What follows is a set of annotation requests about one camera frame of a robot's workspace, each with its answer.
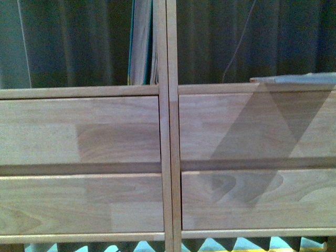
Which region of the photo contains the red spine white book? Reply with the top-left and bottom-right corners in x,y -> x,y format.
250,72 -> 335,85

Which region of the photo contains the right wooden shelf unit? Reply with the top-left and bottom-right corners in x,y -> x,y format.
166,1 -> 335,251

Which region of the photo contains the wooden shelf unit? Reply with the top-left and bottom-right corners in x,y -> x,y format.
166,1 -> 335,251
1,1 -> 174,251

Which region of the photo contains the left wooden shelf unit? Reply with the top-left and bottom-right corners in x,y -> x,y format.
1,1 -> 174,251

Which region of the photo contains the upper left wooden drawer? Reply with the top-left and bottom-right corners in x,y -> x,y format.
1,96 -> 160,165

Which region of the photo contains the wooden drawer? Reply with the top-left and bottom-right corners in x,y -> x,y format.
182,169 -> 335,230
1,96 -> 160,165
1,173 -> 164,235
180,91 -> 335,161

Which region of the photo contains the green hardcover book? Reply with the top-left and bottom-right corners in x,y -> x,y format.
128,1 -> 153,86

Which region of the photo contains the lower right wooden drawer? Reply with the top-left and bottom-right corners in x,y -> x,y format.
182,169 -> 335,230

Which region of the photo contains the lower left wooden drawer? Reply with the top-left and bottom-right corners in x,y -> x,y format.
1,173 -> 164,235

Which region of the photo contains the upper right wooden drawer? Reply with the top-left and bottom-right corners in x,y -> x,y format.
180,91 -> 335,161

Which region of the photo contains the dark green curtain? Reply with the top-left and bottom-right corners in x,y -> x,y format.
1,1 -> 335,89

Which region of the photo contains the thin book beside post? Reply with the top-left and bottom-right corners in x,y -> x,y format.
150,14 -> 159,85

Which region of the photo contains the thin hanging cord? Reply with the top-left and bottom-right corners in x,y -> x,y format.
222,0 -> 257,82

